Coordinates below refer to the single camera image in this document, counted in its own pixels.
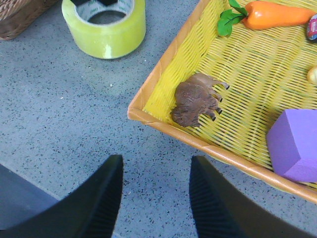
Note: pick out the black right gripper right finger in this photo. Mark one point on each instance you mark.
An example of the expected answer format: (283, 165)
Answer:
(222, 211)

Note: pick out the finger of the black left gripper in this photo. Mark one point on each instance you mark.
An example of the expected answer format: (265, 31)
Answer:
(108, 2)
(79, 2)

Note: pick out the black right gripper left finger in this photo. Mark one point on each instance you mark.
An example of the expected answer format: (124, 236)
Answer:
(88, 212)

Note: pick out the yellow packing tape roll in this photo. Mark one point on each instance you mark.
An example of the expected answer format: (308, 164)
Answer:
(106, 41)

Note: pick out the brown wicker basket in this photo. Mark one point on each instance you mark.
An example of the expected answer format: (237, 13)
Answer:
(17, 15)

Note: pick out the purple foam block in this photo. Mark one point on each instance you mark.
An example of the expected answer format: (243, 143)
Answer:
(292, 145)

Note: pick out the brown toy animal figure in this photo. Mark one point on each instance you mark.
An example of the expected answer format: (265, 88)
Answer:
(195, 97)

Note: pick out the yellow woven basket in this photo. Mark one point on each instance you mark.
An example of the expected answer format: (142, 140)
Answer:
(266, 71)

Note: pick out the orange toy carrot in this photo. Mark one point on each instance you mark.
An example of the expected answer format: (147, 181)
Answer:
(259, 15)

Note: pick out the toy croissant bread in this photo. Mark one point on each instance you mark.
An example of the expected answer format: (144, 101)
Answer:
(312, 75)

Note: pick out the small black-lidded jar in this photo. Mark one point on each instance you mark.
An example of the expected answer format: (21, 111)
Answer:
(311, 30)

